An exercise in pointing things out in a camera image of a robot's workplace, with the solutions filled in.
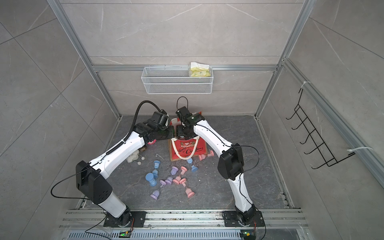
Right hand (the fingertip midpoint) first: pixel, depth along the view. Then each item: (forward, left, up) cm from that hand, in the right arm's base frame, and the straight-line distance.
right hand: (184, 133), depth 89 cm
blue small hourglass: (-17, -6, -13) cm, 22 cm away
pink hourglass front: (-31, -3, -12) cm, 34 cm away
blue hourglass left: (-14, +17, -14) cm, 27 cm away
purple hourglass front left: (-31, +15, -13) cm, 37 cm away
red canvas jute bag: (-5, -1, -10) cm, 11 cm away
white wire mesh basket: (+35, +7, +15) cm, 38 cm away
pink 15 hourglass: (-9, -11, -13) cm, 20 cm away
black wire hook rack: (-21, -62, +15) cm, 67 cm away
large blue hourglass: (-25, +18, -6) cm, 31 cm away
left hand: (-3, +4, +7) cm, 8 cm away
